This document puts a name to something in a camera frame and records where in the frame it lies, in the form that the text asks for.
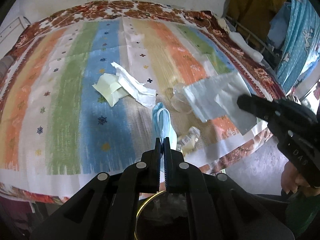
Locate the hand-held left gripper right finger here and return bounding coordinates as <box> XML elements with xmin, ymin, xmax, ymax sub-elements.
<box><xmin>164</xmin><ymin>137</ymin><xmax>295</xmax><ymax>240</ymax></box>

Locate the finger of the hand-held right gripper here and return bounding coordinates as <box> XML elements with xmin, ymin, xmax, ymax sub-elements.
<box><xmin>237</xmin><ymin>94</ymin><xmax>276</xmax><ymax>123</ymax></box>

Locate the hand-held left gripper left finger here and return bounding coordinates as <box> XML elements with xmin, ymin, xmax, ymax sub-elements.
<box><xmin>31</xmin><ymin>137</ymin><xmax>164</xmax><ymax>240</ymax></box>

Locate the blue face mask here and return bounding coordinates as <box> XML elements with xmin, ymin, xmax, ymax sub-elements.
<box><xmin>152</xmin><ymin>102</ymin><xmax>178</xmax><ymax>155</ymax></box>

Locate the white translucent plastic bag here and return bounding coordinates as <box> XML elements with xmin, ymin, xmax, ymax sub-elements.
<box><xmin>182</xmin><ymin>71</ymin><xmax>252</xmax><ymax>123</ymax></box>

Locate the green round tin bin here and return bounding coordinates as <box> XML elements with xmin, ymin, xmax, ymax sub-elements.
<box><xmin>135</xmin><ymin>190</ymin><xmax>191</xmax><ymax>240</ymax></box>

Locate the person's right hand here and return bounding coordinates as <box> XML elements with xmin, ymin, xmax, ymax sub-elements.
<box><xmin>281</xmin><ymin>160</ymin><xmax>320</xmax><ymax>198</ymax></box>

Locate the small clear plastic bottle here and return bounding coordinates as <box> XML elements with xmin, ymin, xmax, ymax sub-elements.
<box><xmin>176</xmin><ymin>127</ymin><xmax>201</xmax><ymax>155</ymax></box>

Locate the clear plastic cup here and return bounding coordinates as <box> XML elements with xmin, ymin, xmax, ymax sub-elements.
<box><xmin>171</xmin><ymin>82</ymin><xmax>195</xmax><ymax>113</ymax></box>

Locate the white folded cloth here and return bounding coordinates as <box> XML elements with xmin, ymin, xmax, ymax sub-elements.
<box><xmin>229</xmin><ymin>31</ymin><xmax>263</xmax><ymax>61</ymax></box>

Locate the metal rack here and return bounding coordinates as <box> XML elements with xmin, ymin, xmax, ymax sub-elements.
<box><xmin>225</xmin><ymin>15</ymin><xmax>279</xmax><ymax>70</ymax></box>

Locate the white crumpled tissue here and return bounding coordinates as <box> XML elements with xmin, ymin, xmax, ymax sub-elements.
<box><xmin>111</xmin><ymin>62</ymin><xmax>157</xmax><ymax>108</ymax></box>

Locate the pale yellow paper piece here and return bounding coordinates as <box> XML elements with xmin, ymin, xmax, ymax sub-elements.
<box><xmin>92</xmin><ymin>74</ymin><xmax>126</xmax><ymax>107</ymax></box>

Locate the light blue cloth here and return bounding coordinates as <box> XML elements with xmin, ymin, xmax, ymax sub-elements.
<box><xmin>268</xmin><ymin>2</ymin><xmax>293</xmax><ymax>53</ymax></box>

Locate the blue printed hanging cloth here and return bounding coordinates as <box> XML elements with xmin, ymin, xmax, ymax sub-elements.
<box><xmin>275</xmin><ymin>0</ymin><xmax>320</xmax><ymax>95</ymax></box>

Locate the striped colourful mat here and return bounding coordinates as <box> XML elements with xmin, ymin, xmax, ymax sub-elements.
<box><xmin>0</xmin><ymin>19</ymin><xmax>270</xmax><ymax>183</ymax></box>

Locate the mustard yellow hanging cloth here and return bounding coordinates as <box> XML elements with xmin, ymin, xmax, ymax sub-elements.
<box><xmin>225</xmin><ymin>0</ymin><xmax>288</xmax><ymax>48</ymax></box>

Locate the floral brown blanket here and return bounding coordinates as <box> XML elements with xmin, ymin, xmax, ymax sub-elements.
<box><xmin>0</xmin><ymin>0</ymin><xmax>288</xmax><ymax>204</ymax></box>

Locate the grey rolled pillow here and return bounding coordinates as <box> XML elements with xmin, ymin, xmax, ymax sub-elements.
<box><xmin>0</xmin><ymin>56</ymin><xmax>13</xmax><ymax>73</ymax></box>

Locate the white panelled cabinet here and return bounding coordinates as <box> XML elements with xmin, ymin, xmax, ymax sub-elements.
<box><xmin>0</xmin><ymin>16</ymin><xmax>28</xmax><ymax>53</ymax></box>

